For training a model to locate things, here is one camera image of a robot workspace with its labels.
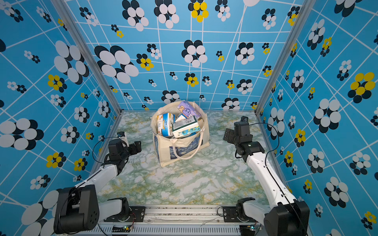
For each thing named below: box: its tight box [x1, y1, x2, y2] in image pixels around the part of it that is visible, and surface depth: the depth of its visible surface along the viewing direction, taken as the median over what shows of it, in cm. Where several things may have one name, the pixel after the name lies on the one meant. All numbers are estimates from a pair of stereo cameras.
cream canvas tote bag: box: [150, 101, 211, 168], surface depth 82 cm
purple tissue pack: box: [177, 100, 202, 120], surface depth 84 cm
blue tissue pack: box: [175, 113, 188, 123], surface depth 84 cm
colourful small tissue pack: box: [157, 112, 176, 137], surface depth 80 cm
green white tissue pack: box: [172, 115, 201, 139], surface depth 75 cm
